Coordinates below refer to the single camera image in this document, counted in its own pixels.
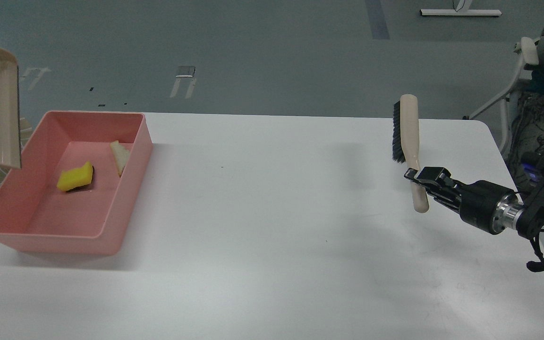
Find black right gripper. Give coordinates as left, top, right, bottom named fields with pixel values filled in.
left=404, top=167, right=519, bottom=235

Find beige hand brush black bristles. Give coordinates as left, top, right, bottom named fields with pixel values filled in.
left=392, top=94, right=430, bottom=213

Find beige foam strip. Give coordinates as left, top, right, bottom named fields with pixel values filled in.
left=109, top=140, right=130, bottom=177

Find yellow sponge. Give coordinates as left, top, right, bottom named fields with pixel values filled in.
left=56, top=161, right=94, bottom=192

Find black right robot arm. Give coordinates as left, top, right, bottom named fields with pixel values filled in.
left=404, top=152, right=544, bottom=272

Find pink plastic bin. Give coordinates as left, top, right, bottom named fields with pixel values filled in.
left=0, top=110, right=153, bottom=255

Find seated person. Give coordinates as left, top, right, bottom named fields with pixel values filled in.
left=506, top=67, right=544, bottom=192

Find white desk base bar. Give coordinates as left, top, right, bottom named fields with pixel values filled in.
left=419, top=9, right=502, bottom=17

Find white office chair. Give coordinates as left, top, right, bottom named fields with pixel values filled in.
left=463, top=0, right=544, bottom=152

